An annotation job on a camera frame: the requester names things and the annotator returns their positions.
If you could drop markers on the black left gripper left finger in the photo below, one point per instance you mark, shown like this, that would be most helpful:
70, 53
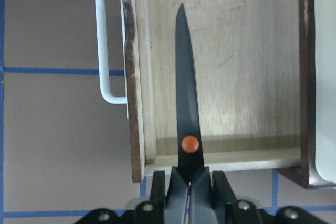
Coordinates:
148, 211

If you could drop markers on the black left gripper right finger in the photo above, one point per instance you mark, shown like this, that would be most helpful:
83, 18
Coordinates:
229, 209

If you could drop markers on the orange grey handled scissors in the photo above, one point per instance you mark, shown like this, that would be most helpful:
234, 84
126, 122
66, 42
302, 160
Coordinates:
190, 192

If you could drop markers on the wooden top drawer white handle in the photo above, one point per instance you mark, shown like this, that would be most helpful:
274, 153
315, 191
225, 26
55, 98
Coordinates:
246, 56

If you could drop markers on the dark wooden drawer cabinet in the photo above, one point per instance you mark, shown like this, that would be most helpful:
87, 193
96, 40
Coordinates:
306, 175

